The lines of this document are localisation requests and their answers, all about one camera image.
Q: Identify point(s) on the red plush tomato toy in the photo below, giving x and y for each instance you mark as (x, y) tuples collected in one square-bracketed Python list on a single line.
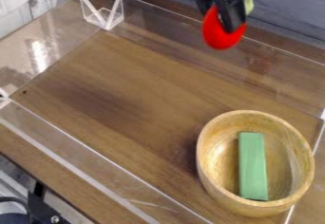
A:
[(217, 38)]

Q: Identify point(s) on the wooden bowl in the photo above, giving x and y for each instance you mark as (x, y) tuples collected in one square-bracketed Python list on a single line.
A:
[(290, 162)]

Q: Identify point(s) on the green rectangular block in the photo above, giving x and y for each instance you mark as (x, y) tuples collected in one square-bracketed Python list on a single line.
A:
[(252, 166)]

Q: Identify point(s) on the clear acrylic back wall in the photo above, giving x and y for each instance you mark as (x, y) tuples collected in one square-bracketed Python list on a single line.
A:
[(284, 76)]

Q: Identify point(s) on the clear acrylic wall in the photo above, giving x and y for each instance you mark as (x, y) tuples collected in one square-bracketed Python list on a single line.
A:
[(102, 189), (37, 45), (284, 76)]

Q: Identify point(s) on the clear acrylic corner bracket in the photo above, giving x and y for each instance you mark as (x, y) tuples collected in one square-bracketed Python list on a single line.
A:
[(105, 18)]

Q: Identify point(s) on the clear acrylic left wall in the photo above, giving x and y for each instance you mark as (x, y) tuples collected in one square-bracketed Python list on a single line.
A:
[(37, 45)]

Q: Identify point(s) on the clear acrylic front wall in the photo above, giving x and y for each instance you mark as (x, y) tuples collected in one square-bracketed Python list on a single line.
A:
[(102, 189)]

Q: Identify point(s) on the black clamp with cable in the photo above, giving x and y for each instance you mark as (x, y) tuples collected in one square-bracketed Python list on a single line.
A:
[(38, 211)]

